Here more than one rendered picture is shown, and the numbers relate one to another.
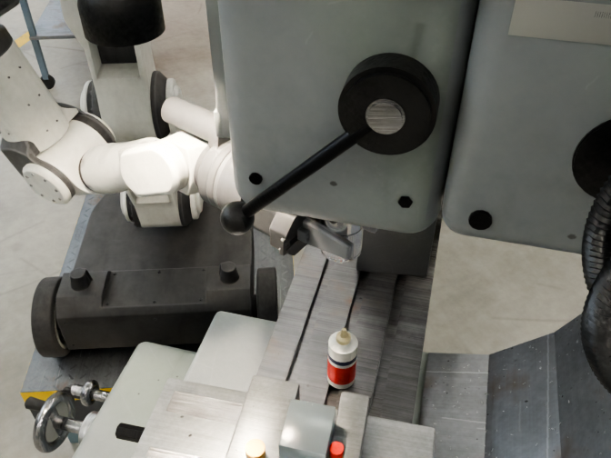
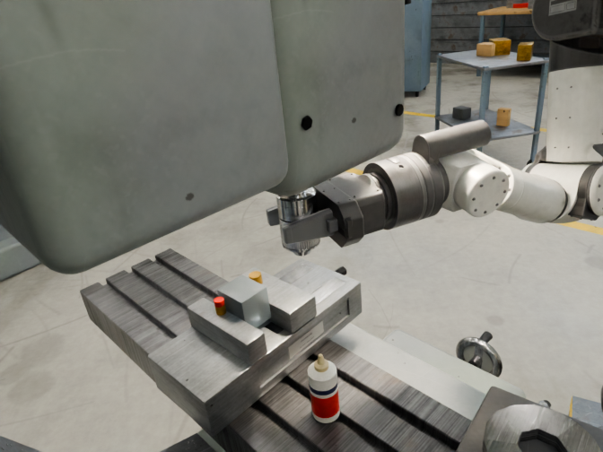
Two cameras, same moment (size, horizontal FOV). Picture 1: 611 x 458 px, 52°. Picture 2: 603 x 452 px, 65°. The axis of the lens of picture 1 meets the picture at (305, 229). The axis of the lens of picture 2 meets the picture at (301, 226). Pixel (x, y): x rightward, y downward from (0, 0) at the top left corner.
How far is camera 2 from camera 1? 95 cm
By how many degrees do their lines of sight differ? 94
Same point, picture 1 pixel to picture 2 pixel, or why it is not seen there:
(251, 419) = (281, 286)
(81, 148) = (555, 177)
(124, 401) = (454, 367)
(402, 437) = (216, 378)
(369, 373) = (316, 437)
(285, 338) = (395, 389)
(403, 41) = not seen: outside the picture
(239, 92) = not seen: hidden behind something
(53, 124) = (563, 147)
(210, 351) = (442, 379)
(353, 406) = (247, 333)
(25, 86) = (564, 104)
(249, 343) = not seen: hidden behind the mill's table
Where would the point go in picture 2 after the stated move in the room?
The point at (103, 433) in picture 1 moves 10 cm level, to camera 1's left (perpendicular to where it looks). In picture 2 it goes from (427, 352) to (440, 325)
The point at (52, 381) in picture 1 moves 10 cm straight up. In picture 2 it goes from (584, 417) to (590, 390)
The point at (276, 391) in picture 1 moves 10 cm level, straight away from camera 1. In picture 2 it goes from (292, 301) to (352, 315)
